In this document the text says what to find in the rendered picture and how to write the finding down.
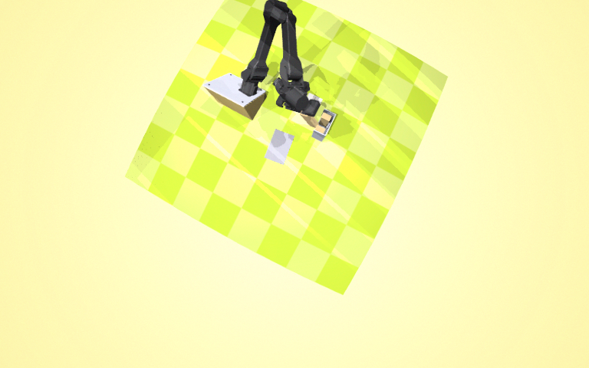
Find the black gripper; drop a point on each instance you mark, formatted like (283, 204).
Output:
(310, 110)

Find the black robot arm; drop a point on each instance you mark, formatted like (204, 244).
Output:
(294, 92)

